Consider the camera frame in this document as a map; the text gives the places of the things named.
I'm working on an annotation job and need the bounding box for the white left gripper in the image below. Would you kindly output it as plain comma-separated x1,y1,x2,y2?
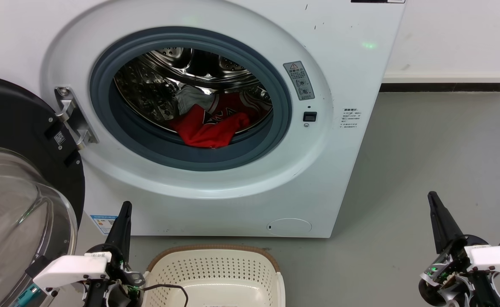
32,201,132,295

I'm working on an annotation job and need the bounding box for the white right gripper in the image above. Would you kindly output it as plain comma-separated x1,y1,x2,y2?
428,191,500,285

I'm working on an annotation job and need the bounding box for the red jersey garment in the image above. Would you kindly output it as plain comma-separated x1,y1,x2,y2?
168,92,272,149

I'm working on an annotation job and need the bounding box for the grey white garment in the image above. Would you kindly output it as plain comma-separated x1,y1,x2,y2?
175,84,216,116

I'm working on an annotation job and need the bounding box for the cream perforated laundry basket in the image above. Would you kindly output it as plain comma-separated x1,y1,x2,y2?
141,244,286,307

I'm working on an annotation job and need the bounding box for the stainless steel washing machine drum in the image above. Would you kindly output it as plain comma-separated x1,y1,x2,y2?
114,47,274,137

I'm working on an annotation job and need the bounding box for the black glass washer door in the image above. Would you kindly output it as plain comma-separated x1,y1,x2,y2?
0,74,85,307

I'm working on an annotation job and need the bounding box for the blue energy label sticker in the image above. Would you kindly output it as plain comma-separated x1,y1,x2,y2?
90,214,118,235

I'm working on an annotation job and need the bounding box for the grey rubber door gasket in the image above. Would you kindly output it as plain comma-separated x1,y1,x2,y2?
90,26,292,172

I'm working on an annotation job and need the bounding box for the white front-load washing machine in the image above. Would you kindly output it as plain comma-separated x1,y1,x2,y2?
0,0,406,238

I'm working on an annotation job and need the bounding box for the silver metal door hinge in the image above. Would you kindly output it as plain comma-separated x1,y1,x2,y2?
55,87,99,150

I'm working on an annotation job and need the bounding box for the small white text sticker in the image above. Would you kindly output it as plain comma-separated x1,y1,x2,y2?
340,107,362,130

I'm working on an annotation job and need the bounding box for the round white filter cover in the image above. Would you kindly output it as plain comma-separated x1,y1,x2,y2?
267,218,312,236

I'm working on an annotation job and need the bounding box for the grey warning label sticker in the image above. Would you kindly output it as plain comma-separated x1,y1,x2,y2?
283,61,315,101

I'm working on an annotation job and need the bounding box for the thin black cable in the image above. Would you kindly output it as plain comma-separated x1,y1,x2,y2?
142,284,189,307

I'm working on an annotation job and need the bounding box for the teal left cable connector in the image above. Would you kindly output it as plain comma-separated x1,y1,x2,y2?
15,285,41,307

